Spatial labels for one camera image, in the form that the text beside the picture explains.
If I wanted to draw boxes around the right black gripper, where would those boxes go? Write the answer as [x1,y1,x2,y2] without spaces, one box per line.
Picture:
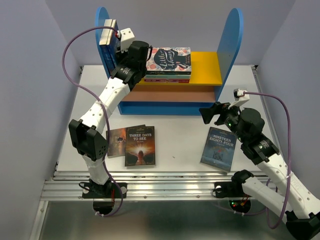
[199,100,248,143]

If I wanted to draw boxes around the Jane Eyre blue book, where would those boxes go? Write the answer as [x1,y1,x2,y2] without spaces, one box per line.
[99,28,114,76]

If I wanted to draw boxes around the Animal Farm book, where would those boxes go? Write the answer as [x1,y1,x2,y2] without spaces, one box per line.
[106,19,119,69]

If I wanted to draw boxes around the Three Days To See book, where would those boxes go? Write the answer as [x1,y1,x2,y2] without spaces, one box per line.
[124,125,156,167]

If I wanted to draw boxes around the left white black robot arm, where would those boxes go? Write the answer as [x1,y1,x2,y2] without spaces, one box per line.
[68,40,152,197]

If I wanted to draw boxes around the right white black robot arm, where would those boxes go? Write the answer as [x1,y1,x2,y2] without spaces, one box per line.
[199,102,320,240]

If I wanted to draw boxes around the red spine book in stack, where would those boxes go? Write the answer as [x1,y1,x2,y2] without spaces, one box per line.
[144,78,190,84]

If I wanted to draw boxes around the green spine book in stack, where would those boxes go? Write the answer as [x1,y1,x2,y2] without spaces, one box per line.
[144,73,191,80]

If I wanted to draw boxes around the Little Women floral book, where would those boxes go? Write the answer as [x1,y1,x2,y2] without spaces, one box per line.
[146,47,192,75]

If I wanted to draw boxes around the Nineteen Eighty-Four blue book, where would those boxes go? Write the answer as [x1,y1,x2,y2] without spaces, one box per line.
[200,127,237,173]

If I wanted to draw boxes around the blue yellow wooden bookshelf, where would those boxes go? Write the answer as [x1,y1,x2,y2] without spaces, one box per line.
[94,6,244,117]

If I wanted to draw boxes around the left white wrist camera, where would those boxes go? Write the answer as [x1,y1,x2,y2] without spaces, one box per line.
[116,28,135,53]

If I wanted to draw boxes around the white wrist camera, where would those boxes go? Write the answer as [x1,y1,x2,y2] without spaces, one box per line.
[116,28,135,53]
[228,88,250,109]

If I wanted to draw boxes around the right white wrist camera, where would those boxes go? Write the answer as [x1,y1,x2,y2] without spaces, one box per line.
[228,88,250,109]

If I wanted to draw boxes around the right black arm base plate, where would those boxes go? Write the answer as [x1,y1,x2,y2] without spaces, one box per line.
[210,180,267,199]

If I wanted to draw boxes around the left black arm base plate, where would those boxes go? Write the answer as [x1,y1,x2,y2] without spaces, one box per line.
[78,181,128,199]

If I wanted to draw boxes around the aluminium rail frame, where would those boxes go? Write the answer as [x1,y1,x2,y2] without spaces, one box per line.
[27,64,316,240]

